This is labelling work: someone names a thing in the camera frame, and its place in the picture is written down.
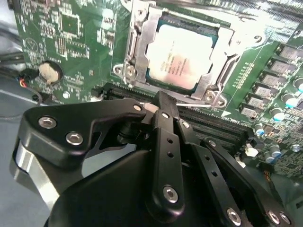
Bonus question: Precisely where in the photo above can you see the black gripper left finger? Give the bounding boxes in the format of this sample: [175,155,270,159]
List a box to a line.
[9,91,186,217]

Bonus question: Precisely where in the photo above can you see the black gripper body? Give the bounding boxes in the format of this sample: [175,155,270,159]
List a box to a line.
[45,149,228,227]

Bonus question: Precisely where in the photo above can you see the thin metal locking lever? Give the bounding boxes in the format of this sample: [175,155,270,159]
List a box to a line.
[138,100,214,108]

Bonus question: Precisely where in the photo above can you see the silver CPU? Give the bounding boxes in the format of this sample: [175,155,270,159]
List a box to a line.
[144,17,220,92]

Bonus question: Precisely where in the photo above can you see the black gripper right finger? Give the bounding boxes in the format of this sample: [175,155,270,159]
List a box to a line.
[176,119,295,227]

